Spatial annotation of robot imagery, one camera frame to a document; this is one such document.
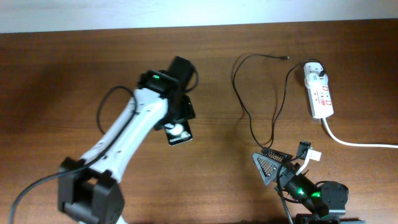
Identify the black smartphone with white circles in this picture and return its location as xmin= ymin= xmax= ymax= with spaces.
xmin=165 ymin=121 xmax=193 ymax=146

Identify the black charging cable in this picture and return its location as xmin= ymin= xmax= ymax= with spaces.
xmin=231 ymin=53 xmax=326 ymax=149

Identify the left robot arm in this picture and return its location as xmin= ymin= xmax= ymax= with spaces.
xmin=58 ymin=57 xmax=198 ymax=224

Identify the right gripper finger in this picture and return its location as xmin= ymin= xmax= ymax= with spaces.
xmin=261 ymin=147 xmax=293 ymax=162
xmin=252 ymin=152 xmax=277 ymax=185

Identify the white power strip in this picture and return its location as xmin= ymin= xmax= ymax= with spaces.
xmin=307 ymin=84 xmax=334 ymax=119

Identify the white USB charger plug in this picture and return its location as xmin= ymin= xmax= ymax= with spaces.
xmin=303 ymin=62 xmax=328 ymax=88

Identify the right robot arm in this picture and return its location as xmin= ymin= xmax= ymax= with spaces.
xmin=252 ymin=142 xmax=365 ymax=224

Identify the white power strip cord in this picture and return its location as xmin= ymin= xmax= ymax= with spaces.
xmin=320 ymin=117 xmax=398 ymax=149

